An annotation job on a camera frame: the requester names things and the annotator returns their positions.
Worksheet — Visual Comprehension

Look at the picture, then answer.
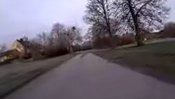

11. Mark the reddish brown hedge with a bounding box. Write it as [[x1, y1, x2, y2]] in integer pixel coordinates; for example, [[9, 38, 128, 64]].
[[90, 21, 175, 52]]

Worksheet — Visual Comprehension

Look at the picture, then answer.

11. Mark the row of bare bushes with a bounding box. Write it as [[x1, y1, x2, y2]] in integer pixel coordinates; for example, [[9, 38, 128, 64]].
[[24, 18, 86, 62]]

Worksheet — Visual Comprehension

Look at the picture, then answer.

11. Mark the grass field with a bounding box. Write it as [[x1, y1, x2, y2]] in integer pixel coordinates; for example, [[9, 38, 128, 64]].
[[87, 35, 175, 99], [0, 51, 83, 99]]

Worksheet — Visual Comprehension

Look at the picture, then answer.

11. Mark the yellow house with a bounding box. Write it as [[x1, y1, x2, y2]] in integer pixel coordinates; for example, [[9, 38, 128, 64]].
[[0, 36, 34, 64]]

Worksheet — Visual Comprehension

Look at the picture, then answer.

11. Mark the large bare tree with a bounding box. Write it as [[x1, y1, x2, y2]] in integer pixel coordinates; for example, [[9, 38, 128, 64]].
[[105, 0, 175, 51]]

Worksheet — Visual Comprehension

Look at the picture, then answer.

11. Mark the grey asphalt path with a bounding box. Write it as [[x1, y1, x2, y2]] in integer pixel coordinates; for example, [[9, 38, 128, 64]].
[[0, 36, 175, 99]]

